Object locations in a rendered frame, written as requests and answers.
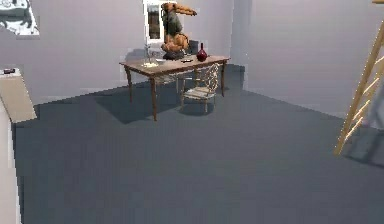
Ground brown wooden dining table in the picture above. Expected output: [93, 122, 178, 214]
[119, 55, 231, 122]

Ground dark red vase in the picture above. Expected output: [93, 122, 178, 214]
[196, 42, 208, 63]

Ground dark grey bin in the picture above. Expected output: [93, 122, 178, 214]
[188, 39, 200, 56]

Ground clear glass candlestick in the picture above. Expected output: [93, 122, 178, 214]
[143, 43, 152, 65]

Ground orange animal statue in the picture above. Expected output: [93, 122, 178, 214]
[160, 1, 198, 61]

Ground white framed window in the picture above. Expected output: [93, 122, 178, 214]
[143, 0, 166, 46]

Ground pale wooden ladder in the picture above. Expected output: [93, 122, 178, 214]
[333, 0, 384, 157]

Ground beige cabinet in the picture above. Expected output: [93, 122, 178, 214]
[0, 68, 38, 124]

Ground black and white wall picture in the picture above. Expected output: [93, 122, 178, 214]
[0, 0, 40, 36]

